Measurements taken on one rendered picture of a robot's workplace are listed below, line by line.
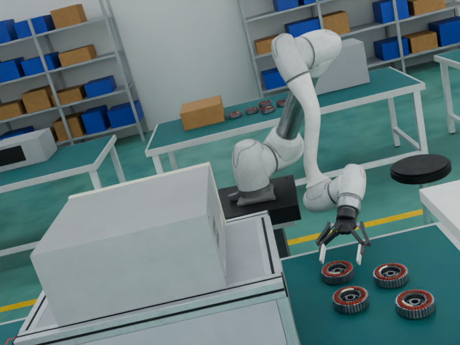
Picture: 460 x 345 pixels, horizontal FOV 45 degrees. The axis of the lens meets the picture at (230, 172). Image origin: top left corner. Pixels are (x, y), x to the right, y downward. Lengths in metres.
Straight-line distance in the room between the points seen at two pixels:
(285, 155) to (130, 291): 1.40
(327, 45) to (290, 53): 0.18
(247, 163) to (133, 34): 6.05
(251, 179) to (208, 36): 5.91
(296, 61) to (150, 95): 6.44
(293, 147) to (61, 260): 1.49
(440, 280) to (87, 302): 1.12
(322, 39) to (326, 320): 1.09
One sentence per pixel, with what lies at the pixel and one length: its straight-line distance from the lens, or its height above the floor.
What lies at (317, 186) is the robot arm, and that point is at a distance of 2.23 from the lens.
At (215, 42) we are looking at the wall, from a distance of 8.33.
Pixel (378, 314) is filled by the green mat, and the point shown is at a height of 0.75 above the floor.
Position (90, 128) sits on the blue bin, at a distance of 8.19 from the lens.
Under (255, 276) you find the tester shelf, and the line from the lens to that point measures 1.39.
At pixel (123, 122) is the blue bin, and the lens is 8.08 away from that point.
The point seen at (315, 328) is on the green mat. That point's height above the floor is 0.75.
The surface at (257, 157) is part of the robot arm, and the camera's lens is 2.53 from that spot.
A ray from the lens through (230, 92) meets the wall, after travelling 8.44.
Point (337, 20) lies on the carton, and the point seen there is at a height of 0.98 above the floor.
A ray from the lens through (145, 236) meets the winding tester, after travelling 1.31.
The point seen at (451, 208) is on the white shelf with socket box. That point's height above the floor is 1.21.
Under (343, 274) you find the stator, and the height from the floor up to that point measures 0.78.
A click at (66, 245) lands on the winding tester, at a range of 1.37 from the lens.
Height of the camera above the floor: 1.79
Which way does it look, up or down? 18 degrees down
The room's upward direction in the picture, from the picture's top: 15 degrees counter-clockwise
